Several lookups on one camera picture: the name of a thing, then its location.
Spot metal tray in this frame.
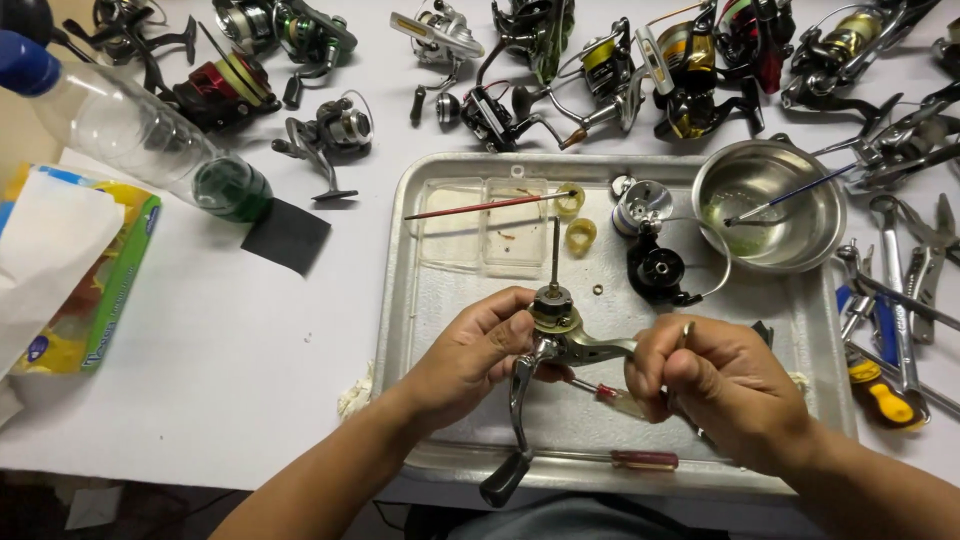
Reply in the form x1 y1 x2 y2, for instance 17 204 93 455
372 152 858 497

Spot silver combination wrench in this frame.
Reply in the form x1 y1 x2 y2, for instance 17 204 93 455
868 193 933 423

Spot thin silver metal tool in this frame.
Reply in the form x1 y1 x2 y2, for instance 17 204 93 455
835 243 960 333

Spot black rotor with bail wire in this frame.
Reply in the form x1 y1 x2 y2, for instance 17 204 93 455
626 216 733 308

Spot red handled paint brush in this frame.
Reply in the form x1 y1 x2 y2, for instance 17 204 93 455
404 189 579 222

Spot silver reel spool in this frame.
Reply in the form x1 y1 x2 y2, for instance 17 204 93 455
609 176 675 240

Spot white tissue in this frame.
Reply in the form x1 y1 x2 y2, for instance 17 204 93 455
0 168 126 380

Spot white paper scrap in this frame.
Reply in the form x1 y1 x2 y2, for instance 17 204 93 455
63 485 126 531

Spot yellow plastic ring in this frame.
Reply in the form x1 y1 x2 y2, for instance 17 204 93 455
564 218 599 257
555 182 587 221

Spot person's left hand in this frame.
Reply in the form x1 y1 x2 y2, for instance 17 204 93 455
401 286 576 433

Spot long red handled screwdriver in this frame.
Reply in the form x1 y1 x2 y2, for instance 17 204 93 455
525 447 681 473

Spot small clear red screwdriver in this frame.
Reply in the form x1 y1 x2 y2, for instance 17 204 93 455
566 376 651 421

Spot grey fishing reel body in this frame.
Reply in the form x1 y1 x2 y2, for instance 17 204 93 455
480 217 697 509

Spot black round object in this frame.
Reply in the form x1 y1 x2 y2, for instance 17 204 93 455
0 0 95 63

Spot person's right hand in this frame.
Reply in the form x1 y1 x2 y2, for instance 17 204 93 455
624 313 816 477

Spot group of fishing reels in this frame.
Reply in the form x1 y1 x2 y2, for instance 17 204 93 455
63 0 960 204

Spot green yellow tissue packet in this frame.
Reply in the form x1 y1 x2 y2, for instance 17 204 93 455
0 163 163 376

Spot clear bottle with blue cap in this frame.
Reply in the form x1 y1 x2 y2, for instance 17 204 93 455
0 30 276 225

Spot yellow black screwdriver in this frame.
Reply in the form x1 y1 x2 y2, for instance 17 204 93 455
845 341 932 433

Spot clear plastic box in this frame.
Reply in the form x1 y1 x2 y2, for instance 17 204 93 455
417 166 550 280

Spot silver pliers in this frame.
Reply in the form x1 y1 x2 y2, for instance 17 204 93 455
896 192 960 346

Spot white cloth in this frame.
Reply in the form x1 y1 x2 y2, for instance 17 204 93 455
336 360 375 422

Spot blue handled paint brush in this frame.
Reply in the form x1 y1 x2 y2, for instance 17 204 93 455
723 161 861 228

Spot blue handled tool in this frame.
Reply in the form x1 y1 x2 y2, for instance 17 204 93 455
835 283 902 369

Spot black sandpaper square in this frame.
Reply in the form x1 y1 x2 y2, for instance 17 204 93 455
240 197 333 278

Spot person's grey clothing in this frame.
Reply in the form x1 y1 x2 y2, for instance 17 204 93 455
448 493 732 540

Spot steel bowl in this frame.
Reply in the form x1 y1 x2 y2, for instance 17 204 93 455
690 138 849 276

